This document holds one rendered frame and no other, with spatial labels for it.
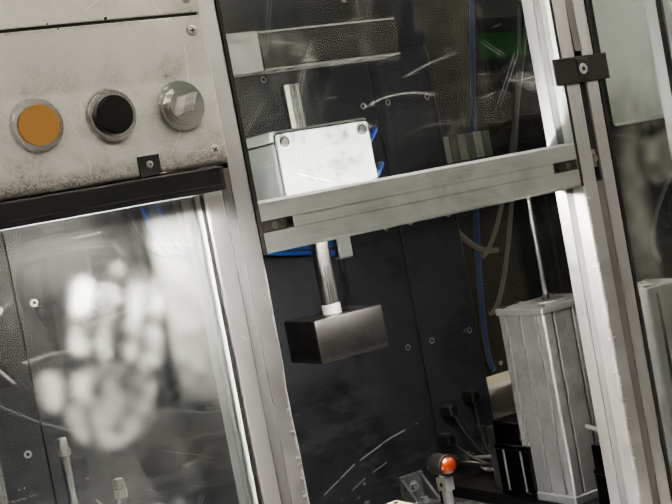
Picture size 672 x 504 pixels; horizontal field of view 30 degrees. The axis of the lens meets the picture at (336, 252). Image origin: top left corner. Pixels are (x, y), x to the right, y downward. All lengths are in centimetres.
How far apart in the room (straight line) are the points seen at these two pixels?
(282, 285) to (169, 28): 59
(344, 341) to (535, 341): 26
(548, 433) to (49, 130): 76
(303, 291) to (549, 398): 33
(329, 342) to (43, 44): 47
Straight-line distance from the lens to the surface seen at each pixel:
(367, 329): 131
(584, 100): 129
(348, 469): 161
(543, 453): 150
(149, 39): 101
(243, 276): 103
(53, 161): 96
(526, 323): 147
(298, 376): 156
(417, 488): 165
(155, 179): 95
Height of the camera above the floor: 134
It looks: 3 degrees down
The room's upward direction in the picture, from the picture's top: 11 degrees counter-clockwise
